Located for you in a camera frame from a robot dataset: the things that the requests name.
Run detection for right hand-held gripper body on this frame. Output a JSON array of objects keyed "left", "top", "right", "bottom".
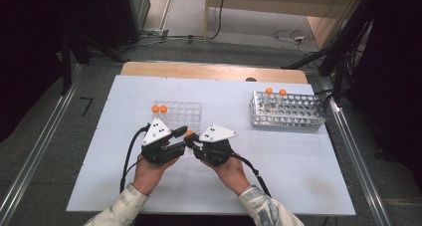
[{"left": 193, "top": 123, "right": 239, "bottom": 167}]

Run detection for white floor cable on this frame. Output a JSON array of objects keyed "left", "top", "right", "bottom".
[{"left": 272, "top": 29, "right": 320, "bottom": 57}]

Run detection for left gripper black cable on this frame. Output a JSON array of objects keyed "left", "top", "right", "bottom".
[{"left": 119, "top": 123, "right": 151, "bottom": 194}]

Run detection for black cabinet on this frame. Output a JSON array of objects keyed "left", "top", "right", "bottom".
[{"left": 99, "top": 0, "right": 151, "bottom": 50}]

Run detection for metal floor rail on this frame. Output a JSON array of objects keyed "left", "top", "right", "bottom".
[
  {"left": 0, "top": 64, "right": 85, "bottom": 220},
  {"left": 326, "top": 96, "right": 393, "bottom": 226}
]

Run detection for black tripod with cables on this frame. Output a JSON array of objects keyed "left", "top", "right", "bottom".
[{"left": 281, "top": 0, "right": 377, "bottom": 103}]

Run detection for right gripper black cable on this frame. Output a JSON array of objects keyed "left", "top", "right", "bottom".
[{"left": 230, "top": 152, "right": 272, "bottom": 198}]

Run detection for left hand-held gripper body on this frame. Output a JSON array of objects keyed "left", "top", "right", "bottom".
[{"left": 140, "top": 117, "right": 182, "bottom": 166}]

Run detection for orange capped test tube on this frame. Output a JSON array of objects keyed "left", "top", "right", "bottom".
[
  {"left": 159, "top": 105, "right": 168, "bottom": 129},
  {"left": 184, "top": 128, "right": 195, "bottom": 155},
  {"left": 265, "top": 87, "right": 274, "bottom": 109},
  {"left": 278, "top": 89, "right": 288, "bottom": 109},
  {"left": 151, "top": 105, "right": 160, "bottom": 130}
]

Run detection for black stand legs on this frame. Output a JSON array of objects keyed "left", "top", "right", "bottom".
[{"left": 59, "top": 29, "right": 124, "bottom": 97}]

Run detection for perforated metal tube rack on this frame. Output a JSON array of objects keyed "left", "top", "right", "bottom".
[{"left": 249, "top": 91, "right": 327, "bottom": 131}]

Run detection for light wooden furniture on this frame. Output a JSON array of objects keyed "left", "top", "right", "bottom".
[{"left": 203, "top": 0, "right": 366, "bottom": 50}]

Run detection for person's left hand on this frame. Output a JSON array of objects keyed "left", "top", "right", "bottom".
[{"left": 132, "top": 152, "right": 180, "bottom": 197}]

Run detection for grey floor cable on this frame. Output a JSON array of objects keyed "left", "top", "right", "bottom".
[{"left": 118, "top": 28, "right": 208, "bottom": 50}]

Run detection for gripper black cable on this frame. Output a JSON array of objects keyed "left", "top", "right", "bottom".
[
  {"left": 230, "top": 152, "right": 272, "bottom": 198},
  {"left": 119, "top": 123, "right": 151, "bottom": 194}
]

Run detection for black hanging cable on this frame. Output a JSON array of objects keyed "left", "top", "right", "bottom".
[{"left": 210, "top": 0, "right": 228, "bottom": 41}]

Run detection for clear plastic tube rack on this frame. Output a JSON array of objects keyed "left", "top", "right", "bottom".
[{"left": 151, "top": 100, "right": 203, "bottom": 135}]

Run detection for person's right hand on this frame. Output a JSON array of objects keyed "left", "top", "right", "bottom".
[{"left": 201, "top": 153, "right": 251, "bottom": 197}]

